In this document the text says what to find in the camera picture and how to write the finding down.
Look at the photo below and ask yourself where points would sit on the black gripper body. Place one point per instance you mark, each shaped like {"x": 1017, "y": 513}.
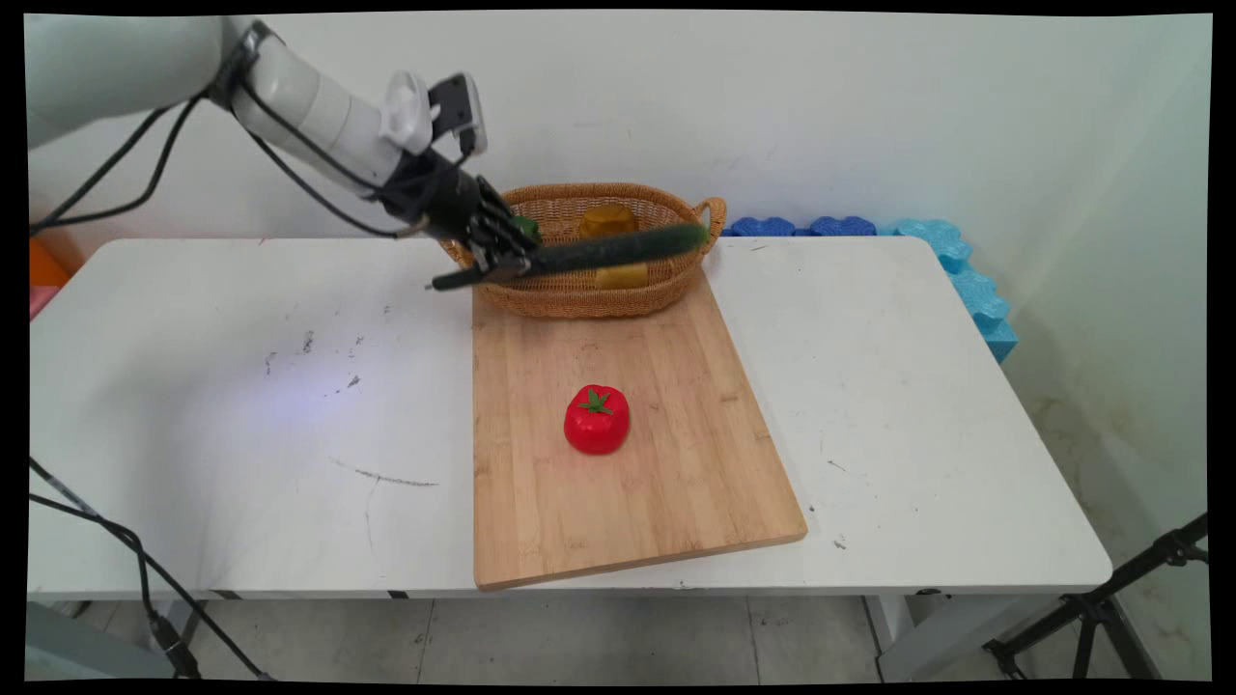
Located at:
{"x": 439, "y": 198}

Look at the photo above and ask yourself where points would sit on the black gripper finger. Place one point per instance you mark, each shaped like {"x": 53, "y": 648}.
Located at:
{"x": 500, "y": 217}
{"x": 494, "y": 265}

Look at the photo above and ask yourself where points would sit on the dark green cucumber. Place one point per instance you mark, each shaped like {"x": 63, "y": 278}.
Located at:
{"x": 618, "y": 249}

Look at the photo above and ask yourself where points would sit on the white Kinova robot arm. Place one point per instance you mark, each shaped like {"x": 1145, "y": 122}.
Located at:
{"x": 290, "y": 97}

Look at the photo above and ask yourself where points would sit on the green toy vegetable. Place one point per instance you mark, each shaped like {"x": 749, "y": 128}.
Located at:
{"x": 527, "y": 230}

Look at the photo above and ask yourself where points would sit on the woven wicker basket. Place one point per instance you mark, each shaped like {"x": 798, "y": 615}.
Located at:
{"x": 579, "y": 297}

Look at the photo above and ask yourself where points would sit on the yellow toy pepper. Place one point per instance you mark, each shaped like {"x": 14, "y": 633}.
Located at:
{"x": 608, "y": 220}

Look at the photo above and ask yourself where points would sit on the yellow toy corn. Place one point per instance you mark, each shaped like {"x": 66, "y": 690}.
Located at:
{"x": 623, "y": 276}

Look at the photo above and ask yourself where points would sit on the red toy tomato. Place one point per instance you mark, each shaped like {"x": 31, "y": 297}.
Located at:
{"x": 596, "y": 421}

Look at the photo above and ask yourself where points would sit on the bamboo cutting board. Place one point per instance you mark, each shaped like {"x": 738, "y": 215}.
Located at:
{"x": 657, "y": 463}

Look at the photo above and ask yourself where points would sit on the dark blue foam piece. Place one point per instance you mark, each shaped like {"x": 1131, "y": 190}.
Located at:
{"x": 763, "y": 227}
{"x": 843, "y": 226}

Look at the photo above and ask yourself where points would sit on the orange box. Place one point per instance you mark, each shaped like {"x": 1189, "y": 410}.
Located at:
{"x": 46, "y": 263}

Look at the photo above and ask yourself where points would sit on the light blue foam mat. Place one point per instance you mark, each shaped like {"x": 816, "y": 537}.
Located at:
{"x": 966, "y": 280}

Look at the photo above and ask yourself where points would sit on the white table leg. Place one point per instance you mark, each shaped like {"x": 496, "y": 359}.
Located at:
{"x": 927, "y": 637}

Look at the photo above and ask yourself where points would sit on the black tripod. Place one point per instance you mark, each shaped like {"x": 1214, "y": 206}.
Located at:
{"x": 1091, "y": 608}

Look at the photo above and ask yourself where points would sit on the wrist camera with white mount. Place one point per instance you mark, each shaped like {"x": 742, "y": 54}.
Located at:
{"x": 435, "y": 111}

